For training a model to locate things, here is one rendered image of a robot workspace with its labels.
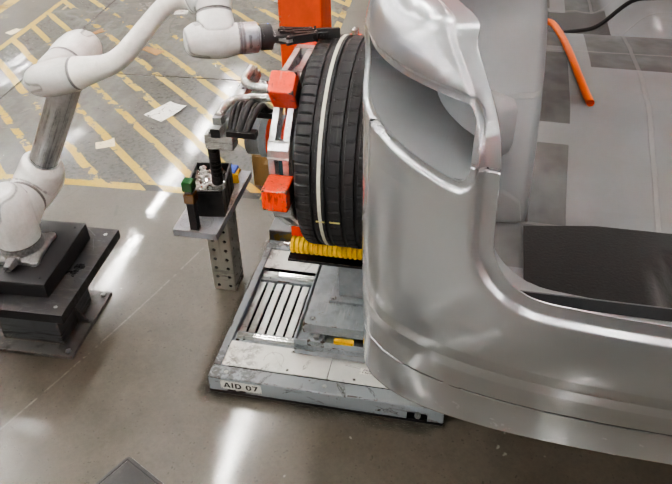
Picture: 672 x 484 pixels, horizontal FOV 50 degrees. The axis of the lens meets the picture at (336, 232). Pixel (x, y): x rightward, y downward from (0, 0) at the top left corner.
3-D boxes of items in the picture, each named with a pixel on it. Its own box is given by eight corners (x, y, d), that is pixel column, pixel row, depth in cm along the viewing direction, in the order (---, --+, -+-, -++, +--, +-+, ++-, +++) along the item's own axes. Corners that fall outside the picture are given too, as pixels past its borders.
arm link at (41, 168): (-1, 204, 266) (27, 171, 282) (41, 224, 269) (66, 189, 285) (42, 37, 218) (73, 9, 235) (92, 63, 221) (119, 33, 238)
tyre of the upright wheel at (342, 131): (386, 265, 250) (366, 228, 186) (320, 257, 254) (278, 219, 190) (408, 87, 262) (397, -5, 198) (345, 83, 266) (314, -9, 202)
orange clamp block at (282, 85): (298, 109, 202) (292, 93, 193) (272, 107, 203) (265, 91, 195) (303, 87, 204) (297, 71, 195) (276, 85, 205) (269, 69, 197)
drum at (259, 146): (308, 169, 227) (306, 130, 219) (244, 163, 231) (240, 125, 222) (318, 147, 238) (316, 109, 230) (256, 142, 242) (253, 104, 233)
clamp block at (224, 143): (233, 151, 213) (232, 136, 210) (205, 148, 215) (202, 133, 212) (239, 143, 217) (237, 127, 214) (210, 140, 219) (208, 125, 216)
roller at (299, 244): (369, 265, 235) (369, 251, 232) (282, 255, 240) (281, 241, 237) (372, 254, 240) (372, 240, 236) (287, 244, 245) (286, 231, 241)
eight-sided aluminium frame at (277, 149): (295, 258, 224) (285, 100, 191) (275, 256, 225) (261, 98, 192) (331, 167, 266) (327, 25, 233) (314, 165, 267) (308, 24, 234)
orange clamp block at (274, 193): (295, 195, 209) (287, 213, 202) (269, 193, 211) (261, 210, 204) (294, 175, 205) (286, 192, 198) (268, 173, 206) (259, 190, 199)
